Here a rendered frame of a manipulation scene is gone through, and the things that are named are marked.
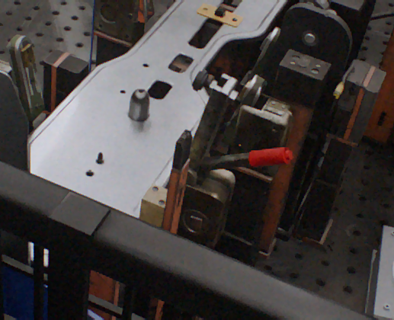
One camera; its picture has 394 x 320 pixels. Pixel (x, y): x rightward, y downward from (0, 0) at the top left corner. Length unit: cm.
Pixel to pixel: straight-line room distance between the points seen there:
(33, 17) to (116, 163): 89
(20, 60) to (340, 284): 70
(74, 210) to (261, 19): 122
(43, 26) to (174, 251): 166
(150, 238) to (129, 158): 84
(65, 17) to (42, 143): 85
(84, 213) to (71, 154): 84
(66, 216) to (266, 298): 10
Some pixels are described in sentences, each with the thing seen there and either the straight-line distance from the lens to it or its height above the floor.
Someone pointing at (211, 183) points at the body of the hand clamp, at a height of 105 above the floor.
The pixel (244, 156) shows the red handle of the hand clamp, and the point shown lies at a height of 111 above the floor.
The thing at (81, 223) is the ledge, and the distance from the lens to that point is 37.
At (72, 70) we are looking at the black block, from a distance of 138.
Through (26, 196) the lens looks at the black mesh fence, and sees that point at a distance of 38.
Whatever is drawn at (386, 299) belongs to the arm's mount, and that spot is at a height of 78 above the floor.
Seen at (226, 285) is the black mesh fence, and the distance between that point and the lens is 36.
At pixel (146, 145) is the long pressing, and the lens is 124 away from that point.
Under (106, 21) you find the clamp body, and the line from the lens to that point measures 156.
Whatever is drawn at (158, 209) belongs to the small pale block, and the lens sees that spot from 106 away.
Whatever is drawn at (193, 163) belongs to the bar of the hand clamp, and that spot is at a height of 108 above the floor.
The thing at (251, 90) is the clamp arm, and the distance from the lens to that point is 121.
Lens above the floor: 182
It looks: 42 degrees down
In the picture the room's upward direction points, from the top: 11 degrees clockwise
